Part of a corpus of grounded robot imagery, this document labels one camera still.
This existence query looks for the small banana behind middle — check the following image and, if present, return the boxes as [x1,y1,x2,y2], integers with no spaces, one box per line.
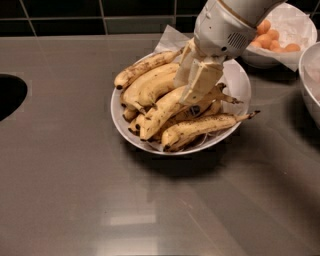
[151,82,227,141]

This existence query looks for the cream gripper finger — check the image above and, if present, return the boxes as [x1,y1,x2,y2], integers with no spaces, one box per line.
[174,39,200,87]
[180,57,224,105]

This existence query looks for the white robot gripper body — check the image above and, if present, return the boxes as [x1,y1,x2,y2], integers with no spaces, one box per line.
[194,0,256,59]

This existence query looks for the spotted banana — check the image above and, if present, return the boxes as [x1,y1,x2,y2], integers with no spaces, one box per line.
[161,110,259,152]
[114,50,182,90]

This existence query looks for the orange fruit far right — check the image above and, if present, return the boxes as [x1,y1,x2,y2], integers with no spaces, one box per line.
[267,29,279,40]

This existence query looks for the short banana lower left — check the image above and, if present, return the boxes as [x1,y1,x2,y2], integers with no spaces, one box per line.
[135,114,145,131]

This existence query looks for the white bowl at right edge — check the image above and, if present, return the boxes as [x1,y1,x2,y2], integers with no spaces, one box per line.
[299,42,320,129]

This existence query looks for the large white banana bowl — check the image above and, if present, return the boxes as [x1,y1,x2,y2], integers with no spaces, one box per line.
[110,54,241,155]

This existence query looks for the top spotted banana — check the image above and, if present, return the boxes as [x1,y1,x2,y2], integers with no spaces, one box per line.
[114,50,182,90]

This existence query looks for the long banana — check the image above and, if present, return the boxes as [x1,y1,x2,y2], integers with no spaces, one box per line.
[139,86,240,141]

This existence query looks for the short banana stub left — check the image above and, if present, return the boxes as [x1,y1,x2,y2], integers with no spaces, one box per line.
[122,108,138,122]

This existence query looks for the front spotted banana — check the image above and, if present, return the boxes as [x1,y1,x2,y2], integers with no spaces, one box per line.
[161,110,259,152]

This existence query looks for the orange fruit centre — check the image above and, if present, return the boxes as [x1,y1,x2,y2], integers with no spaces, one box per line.
[255,34,272,49]

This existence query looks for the orange fruit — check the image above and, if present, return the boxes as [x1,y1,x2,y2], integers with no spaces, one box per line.
[255,34,272,49]
[267,29,279,40]
[257,19,271,35]
[285,43,301,52]

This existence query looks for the white bowl of oranges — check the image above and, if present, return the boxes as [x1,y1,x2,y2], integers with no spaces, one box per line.
[241,3,317,71]

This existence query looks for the orange fruit top left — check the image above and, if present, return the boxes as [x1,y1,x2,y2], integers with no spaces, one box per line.
[285,43,301,52]

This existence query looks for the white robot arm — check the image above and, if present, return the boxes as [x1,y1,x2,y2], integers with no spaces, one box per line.
[174,0,287,105]

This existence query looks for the orange fruit top right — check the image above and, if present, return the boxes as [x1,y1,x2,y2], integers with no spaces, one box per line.
[257,19,271,35]

